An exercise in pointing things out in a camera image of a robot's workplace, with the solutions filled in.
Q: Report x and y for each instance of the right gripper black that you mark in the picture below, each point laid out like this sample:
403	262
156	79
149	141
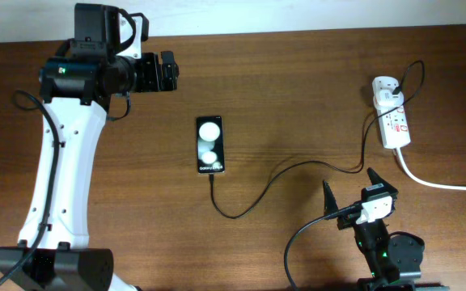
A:
347	220

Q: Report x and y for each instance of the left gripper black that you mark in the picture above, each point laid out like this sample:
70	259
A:
151	81

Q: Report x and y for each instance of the black smartphone white circles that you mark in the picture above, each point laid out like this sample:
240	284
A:
210	145

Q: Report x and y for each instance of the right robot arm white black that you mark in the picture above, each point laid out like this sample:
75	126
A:
394	259

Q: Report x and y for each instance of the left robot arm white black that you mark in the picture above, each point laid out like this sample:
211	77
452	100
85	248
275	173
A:
103	60

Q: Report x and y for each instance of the white usb charger plug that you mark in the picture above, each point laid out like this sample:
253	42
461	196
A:
383	89

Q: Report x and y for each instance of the white power strip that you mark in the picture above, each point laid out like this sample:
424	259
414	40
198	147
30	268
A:
393	127

